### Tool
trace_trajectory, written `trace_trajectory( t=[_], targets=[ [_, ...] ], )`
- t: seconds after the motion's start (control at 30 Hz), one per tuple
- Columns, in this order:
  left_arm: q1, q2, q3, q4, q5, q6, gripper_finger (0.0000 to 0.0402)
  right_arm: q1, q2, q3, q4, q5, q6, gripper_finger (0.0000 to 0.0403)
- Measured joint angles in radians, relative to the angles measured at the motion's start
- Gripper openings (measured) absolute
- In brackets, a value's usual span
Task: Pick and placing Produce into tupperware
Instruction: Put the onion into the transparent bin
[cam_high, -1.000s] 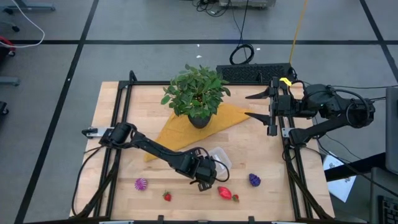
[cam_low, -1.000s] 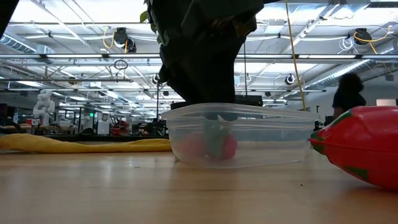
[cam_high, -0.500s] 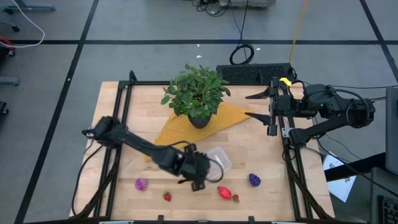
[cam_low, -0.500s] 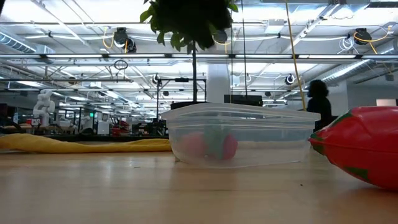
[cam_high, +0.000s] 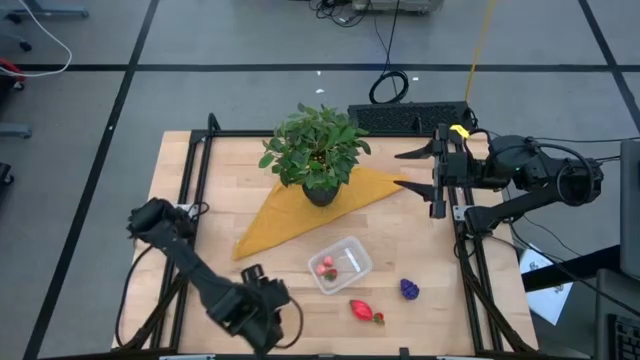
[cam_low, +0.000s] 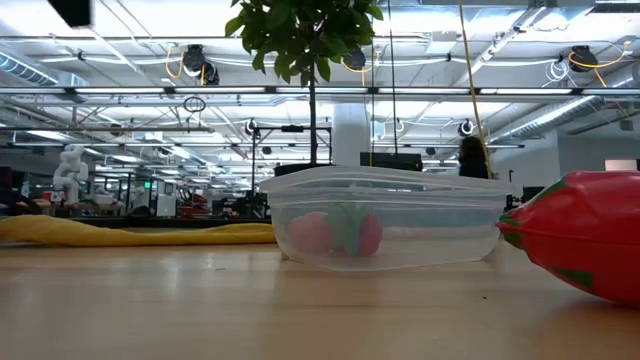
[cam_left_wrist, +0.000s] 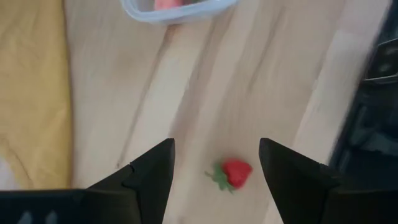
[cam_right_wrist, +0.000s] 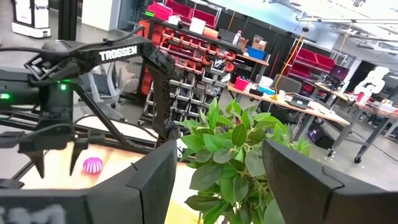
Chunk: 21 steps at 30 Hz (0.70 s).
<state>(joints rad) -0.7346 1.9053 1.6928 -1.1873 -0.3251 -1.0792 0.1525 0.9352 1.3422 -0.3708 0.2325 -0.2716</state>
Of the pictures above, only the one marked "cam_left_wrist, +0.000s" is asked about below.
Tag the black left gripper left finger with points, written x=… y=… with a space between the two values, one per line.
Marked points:
x=149 y=186

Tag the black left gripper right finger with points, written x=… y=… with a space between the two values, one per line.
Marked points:
x=295 y=186

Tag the small red toy strawberry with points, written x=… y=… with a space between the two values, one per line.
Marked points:
x=236 y=172

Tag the pink toy peach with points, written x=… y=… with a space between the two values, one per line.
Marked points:
x=168 y=3

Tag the clear plastic tupperware container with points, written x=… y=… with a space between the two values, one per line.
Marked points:
x=174 y=17

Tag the yellow cloth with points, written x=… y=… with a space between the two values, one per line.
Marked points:
x=31 y=93

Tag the black aluminium table frame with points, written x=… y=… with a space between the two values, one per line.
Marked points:
x=373 y=124

